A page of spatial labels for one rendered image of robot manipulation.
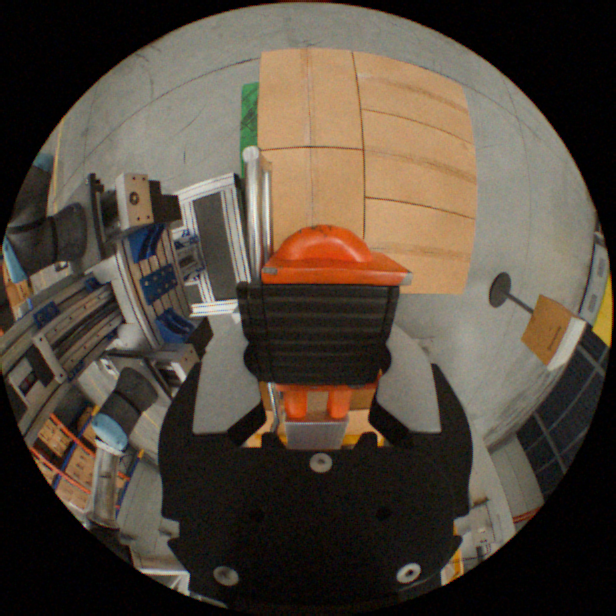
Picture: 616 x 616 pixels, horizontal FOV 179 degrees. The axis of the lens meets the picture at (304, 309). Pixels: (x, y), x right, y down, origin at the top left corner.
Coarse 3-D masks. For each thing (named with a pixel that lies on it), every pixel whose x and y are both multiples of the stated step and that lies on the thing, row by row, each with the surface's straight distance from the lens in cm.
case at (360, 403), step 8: (264, 384) 50; (264, 392) 49; (360, 392) 49; (368, 392) 49; (264, 400) 47; (280, 400) 47; (352, 400) 47; (360, 400) 47; (368, 400) 48; (352, 408) 46; (360, 408) 46; (368, 408) 46; (272, 416) 47; (352, 416) 47; (360, 416) 48; (280, 424) 50; (352, 424) 51; (360, 424) 52; (368, 424) 53; (256, 432) 56; (280, 432) 54; (352, 432) 55; (360, 432) 56; (376, 432) 58; (248, 440) 63
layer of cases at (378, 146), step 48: (288, 96) 94; (336, 96) 94; (384, 96) 101; (432, 96) 117; (288, 144) 83; (336, 144) 83; (384, 144) 88; (432, 144) 101; (288, 192) 78; (336, 192) 78; (384, 192) 83; (432, 192) 94; (384, 240) 83; (432, 240) 94; (432, 288) 101
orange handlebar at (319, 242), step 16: (320, 224) 11; (288, 240) 11; (304, 240) 10; (320, 240) 10; (336, 240) 10; (352, 240) 10; (288, 256) 10; (304, 256) 10; (320, 256) 10; (336, 256) 10; (352, 256) 10; (368, 256) 11; (288, 400) 17; (304, 400) 18; (336, 400) 17; (336, 416) 19
